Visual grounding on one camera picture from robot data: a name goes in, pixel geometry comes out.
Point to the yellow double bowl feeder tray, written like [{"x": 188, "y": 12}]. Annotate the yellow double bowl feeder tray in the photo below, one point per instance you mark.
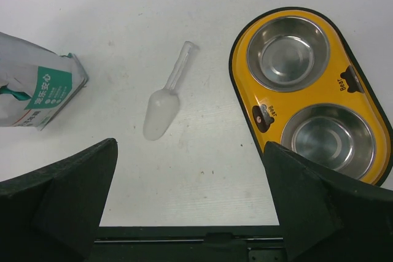
[{"x": 343, "y": 83}]

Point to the far steel bowl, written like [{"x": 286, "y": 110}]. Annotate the far steel bowl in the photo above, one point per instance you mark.
[{"x": 288, "y": 54}]

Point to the clear plastic scoop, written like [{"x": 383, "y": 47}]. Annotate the clear plastic scoop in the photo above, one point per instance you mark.
[{"x": 164, "y": 104}]

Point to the green white dog food bag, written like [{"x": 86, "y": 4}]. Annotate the green white dog food bag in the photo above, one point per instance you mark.
[{"x": 36, "y": 83}]

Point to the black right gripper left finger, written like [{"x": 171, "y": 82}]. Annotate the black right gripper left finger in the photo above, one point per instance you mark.
[{"x": 53, "y": 213}]

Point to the steel bowl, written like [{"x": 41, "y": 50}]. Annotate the steel bowl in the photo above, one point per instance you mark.
[
  {"x": 333, "y": 136},
  {"x": 288, "y": 54}
]

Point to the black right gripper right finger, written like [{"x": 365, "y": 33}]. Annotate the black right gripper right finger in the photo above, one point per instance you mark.
[{"x": 325, "y": 215}]

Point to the near steel bowl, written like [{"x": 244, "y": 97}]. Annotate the near steel bowl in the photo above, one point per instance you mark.
[{"x": 333, "y": 136}]

